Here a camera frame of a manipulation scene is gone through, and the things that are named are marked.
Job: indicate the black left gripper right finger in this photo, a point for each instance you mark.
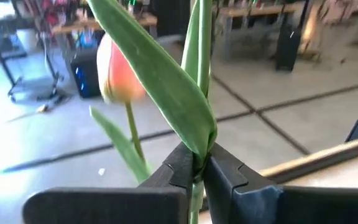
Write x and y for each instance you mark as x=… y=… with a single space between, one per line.
x=259 y=205

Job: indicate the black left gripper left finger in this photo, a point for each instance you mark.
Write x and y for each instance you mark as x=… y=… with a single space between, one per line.
x=104 y=205

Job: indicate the black artificial tulip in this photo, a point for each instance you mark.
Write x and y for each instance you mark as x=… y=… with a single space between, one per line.
x=166 y=87

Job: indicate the small white floor scrap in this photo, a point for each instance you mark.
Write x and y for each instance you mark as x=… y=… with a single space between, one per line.
x=101 y=171

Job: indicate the black computer tower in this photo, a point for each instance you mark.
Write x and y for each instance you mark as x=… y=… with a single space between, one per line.
x=84 y=77

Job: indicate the black floor box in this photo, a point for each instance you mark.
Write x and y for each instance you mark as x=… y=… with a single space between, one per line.
x=287 y=49

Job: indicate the black wheeled cart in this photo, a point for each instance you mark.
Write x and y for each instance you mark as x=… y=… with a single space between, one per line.
x=8 y=46

